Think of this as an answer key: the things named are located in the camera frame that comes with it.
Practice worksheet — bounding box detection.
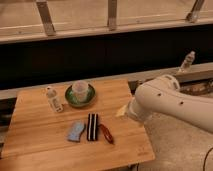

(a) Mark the green plate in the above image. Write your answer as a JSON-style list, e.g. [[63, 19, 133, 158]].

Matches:
[[65, 85, 96, 108]]

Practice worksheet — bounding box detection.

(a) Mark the right metal bracket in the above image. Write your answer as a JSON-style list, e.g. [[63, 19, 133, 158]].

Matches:
[[186, 0, 205, 23]]

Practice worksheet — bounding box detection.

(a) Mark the left metal bracket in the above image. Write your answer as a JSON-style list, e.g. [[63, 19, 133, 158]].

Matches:
[[36, 0, 56, 36]]

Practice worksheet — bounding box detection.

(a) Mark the middle metal bracket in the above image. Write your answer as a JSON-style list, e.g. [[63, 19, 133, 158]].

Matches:
[[107, 0, 117, 31]]

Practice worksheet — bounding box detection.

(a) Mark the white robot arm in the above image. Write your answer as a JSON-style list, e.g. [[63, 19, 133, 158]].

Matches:
[[116, 75, 213, 133]]

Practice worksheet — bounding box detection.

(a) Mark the black white striped block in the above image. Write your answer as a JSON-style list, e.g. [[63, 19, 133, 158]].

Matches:
[[87, 114, 98, 141]]

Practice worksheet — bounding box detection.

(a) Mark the metal bracket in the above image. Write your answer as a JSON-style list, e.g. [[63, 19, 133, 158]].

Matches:
[[36, 0, 56, 36], [186, 0, 205, 23], [107, 0, 117, 31]]

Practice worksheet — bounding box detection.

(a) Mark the white ceramic cup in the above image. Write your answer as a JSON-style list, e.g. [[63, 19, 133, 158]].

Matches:
[[72, 80, 89, 102]]

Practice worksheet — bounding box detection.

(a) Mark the small white bottle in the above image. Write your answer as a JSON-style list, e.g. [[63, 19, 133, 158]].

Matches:
[[46, 86, 63, 113]]

